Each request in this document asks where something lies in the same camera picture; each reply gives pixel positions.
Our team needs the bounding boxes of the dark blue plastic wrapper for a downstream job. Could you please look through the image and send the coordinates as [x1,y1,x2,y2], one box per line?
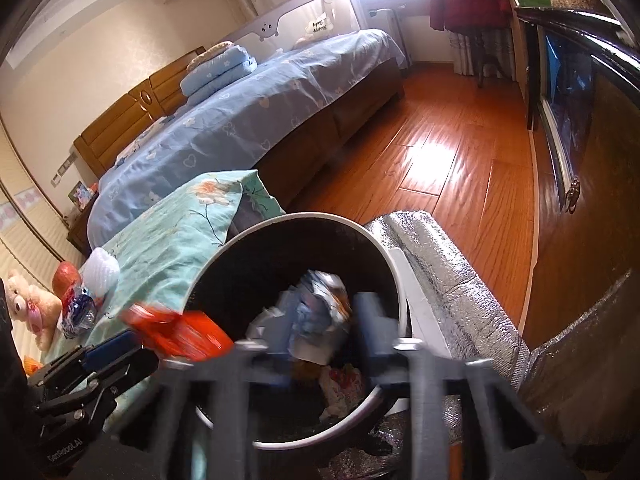
[60,284,98,339]

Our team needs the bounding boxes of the blue white wrapper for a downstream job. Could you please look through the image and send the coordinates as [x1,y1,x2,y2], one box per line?
[268,271,352,365]

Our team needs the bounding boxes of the orange red snack wrapper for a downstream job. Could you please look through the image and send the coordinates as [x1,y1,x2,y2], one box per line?
[119,304,233,362]

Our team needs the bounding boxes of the red white milk carton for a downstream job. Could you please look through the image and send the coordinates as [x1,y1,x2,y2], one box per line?
[319,364,368,422]

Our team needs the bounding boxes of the white trash bin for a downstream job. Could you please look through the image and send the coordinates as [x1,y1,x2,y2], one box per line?
[184,212,408,452]

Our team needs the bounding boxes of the white foam fruit net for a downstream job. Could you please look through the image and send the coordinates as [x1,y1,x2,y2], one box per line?
[80,247,120,304]

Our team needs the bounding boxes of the red yellow apple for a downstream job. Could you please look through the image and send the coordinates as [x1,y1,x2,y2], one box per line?
[52,261,82,299]

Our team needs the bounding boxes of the cream teddy bear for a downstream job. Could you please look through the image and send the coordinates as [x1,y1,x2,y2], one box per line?
[4,271,62,352]

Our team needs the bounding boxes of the teal floral bedsheet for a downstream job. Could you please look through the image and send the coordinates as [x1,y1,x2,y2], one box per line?
[39,169,286,480]

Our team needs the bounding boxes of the wooden nightstand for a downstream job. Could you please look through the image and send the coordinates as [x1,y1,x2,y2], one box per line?
[67,194,99,257]

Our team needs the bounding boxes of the framed photo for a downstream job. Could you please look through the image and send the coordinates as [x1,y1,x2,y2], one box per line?
[68,181,96,211]

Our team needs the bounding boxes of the silver foil insulation mat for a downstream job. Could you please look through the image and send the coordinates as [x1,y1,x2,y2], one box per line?
[319,209,640,480]

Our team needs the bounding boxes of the blue bed cover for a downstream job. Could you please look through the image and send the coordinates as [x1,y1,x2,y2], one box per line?
[87,29,405,247]

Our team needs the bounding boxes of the wooden headboard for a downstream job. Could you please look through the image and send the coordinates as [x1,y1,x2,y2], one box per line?
[74,47,205,178]

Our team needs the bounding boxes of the folded blue quilt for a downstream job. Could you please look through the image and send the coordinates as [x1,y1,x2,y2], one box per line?
[180,41,257,106]

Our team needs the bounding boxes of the white radiator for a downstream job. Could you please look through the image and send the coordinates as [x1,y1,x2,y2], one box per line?
[369,8,411,72]

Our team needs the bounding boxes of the black television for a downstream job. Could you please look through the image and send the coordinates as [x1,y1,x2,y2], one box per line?
[516,6,639,212]

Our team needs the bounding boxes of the white bed guard rail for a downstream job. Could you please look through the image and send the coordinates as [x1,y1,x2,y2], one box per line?
[222,0,367,62]

